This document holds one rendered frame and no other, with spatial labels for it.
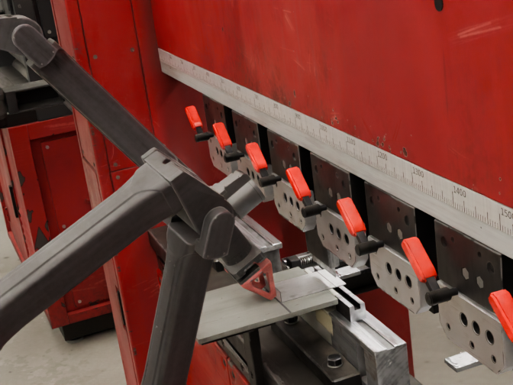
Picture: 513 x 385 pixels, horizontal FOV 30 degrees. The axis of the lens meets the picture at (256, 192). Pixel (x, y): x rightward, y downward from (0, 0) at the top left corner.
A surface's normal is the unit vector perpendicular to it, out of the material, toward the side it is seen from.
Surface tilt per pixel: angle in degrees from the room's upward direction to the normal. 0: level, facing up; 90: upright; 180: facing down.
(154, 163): 28
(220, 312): 0
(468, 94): 90
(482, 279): 90
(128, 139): 91
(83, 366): 0
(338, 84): 90
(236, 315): 0
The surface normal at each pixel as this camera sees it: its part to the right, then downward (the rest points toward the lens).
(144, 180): -0.31, -0.66
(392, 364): 0.35, 0.25
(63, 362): -0.13, -0.94
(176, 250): -0.80, 0.09
